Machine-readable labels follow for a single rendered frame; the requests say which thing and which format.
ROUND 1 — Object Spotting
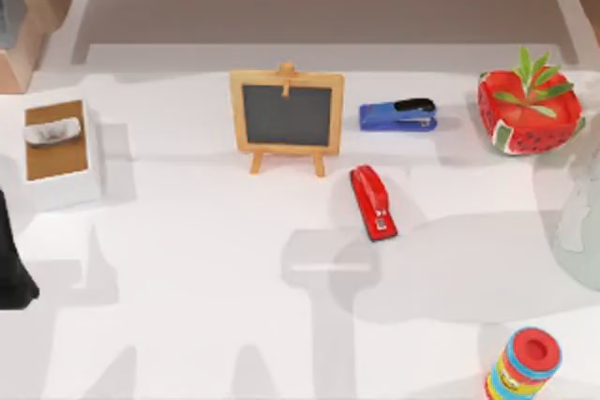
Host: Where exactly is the wooden framed blackboard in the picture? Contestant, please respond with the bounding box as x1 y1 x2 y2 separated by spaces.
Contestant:
229 61 346 178

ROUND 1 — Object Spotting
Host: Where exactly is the red stapler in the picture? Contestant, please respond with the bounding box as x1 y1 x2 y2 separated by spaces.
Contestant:
349 164 399 243

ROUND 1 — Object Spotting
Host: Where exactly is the blue stapler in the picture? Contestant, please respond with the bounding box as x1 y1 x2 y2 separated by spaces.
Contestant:
359 97 439 132

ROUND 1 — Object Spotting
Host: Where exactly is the watermelon plant pot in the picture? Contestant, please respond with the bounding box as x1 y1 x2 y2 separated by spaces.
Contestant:
476 46 587 156

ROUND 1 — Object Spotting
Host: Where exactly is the white tissue box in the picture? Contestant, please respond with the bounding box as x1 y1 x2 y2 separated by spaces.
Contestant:
22 94 103 212

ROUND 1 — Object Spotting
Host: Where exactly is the stack of coloured rings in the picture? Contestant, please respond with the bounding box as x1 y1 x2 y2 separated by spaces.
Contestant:
483 327 563 400

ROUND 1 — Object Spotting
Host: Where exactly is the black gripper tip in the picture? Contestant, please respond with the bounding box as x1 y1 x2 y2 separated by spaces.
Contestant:
0 188 41 311

